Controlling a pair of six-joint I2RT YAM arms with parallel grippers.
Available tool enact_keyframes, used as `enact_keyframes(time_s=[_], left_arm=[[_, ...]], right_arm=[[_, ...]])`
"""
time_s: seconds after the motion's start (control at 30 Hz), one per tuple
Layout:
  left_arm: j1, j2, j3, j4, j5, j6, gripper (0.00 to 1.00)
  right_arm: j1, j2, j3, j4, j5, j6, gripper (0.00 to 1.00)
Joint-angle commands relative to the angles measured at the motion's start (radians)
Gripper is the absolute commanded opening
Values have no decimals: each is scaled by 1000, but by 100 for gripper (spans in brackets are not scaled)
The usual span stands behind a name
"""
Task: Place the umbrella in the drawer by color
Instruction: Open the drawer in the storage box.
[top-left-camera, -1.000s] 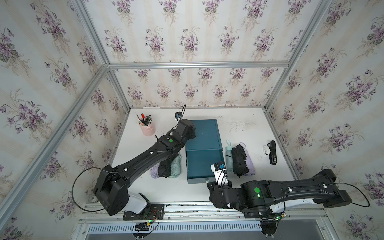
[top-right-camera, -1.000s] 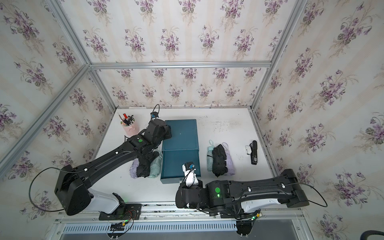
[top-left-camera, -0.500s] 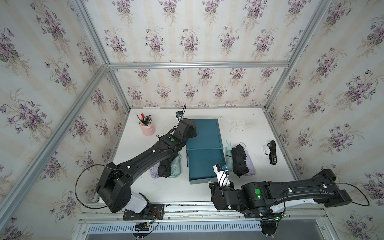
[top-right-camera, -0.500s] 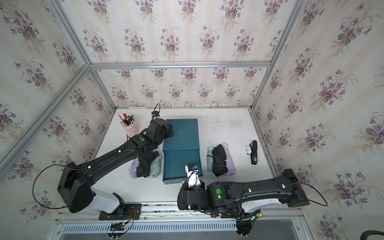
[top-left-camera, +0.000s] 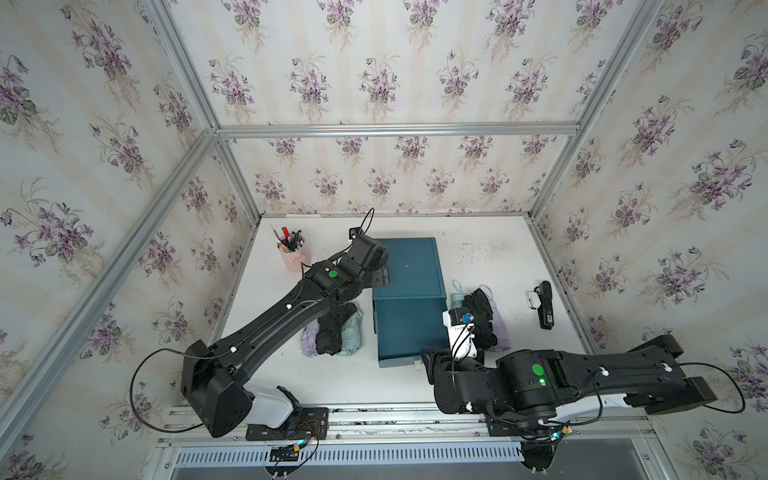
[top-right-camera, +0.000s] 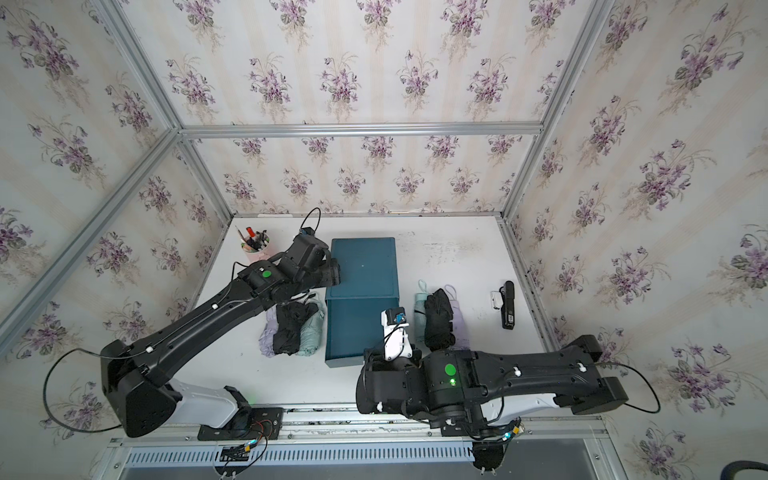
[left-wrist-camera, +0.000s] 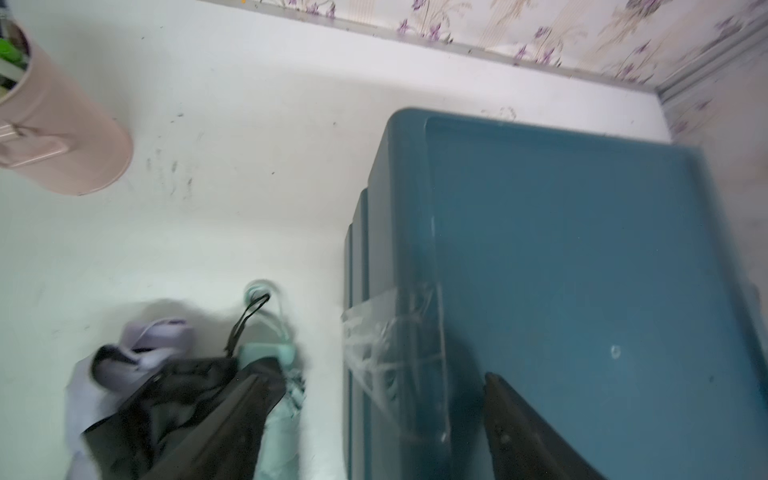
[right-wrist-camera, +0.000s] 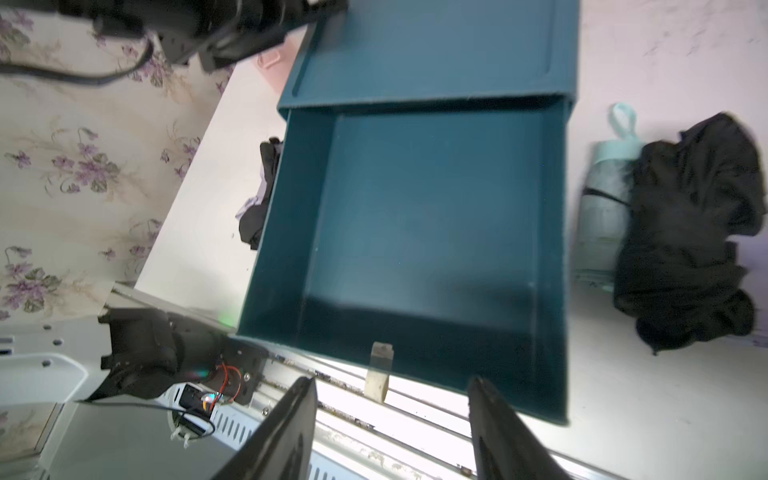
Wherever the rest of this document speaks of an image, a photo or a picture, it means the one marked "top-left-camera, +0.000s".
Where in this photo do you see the teal drawer cabinet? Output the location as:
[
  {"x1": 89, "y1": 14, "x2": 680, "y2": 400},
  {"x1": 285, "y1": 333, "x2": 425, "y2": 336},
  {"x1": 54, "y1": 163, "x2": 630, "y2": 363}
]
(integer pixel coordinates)
[{"x1": 372, "y1": 237, "x2": 449, "y2": 368}]

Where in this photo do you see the black umbrella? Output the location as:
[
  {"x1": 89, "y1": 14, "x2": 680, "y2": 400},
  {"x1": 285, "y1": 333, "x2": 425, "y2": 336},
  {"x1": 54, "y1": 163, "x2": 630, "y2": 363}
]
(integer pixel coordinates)
[
  {"x1": 464, "y1": 289, "x2": 498, "y2": 350},
  {"x1": 316, "y1": 302, "x2": 358, "y2": 356}
]

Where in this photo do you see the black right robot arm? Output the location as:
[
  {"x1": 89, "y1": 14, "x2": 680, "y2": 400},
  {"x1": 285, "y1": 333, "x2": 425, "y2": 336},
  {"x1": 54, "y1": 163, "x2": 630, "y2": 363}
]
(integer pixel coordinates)
[{"x1": 421, "y1": 334, "x2": 718, "y2": 438}]

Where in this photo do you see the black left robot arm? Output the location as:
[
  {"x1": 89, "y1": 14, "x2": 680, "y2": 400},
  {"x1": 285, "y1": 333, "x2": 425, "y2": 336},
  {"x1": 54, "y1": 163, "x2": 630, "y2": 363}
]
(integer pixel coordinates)
[{"x1": 150, "y1": 233, "x2": 389, "y2": 438}]

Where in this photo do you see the pink pen holder cup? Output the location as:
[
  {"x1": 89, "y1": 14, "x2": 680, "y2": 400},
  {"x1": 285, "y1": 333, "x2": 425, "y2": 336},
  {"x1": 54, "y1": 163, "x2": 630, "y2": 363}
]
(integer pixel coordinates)
[{"x1": 272, "y1": 227, "x2": 311, "y2": 273}]

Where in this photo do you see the black stapler device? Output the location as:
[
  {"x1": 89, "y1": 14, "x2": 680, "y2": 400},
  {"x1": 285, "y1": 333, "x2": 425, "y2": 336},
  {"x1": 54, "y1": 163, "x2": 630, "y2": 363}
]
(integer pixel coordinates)
[{"x1": 526, "y1": 280, "x2": 554, "y2": 330}]

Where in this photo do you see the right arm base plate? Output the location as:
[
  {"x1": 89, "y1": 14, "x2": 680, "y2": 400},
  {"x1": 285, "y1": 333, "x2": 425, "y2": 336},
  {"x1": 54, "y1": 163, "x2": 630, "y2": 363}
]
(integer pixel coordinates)
[{"x1": 483, "y1": 401, "x2": 571, "y2": 442}]

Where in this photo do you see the aluminium front rail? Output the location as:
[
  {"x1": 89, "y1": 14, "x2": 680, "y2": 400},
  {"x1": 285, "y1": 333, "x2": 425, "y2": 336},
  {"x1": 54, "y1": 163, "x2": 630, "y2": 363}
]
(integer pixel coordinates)
[{"x1": 152, "y1": 402, "x2": 658, "y2": 448}]

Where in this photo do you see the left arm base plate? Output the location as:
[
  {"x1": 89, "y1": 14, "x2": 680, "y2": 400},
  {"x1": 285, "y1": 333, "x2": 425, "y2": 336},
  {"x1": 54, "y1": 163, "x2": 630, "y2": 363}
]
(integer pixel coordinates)
[{"x1": 245, "y1": 407, "x2": 330, "y2": 441}]

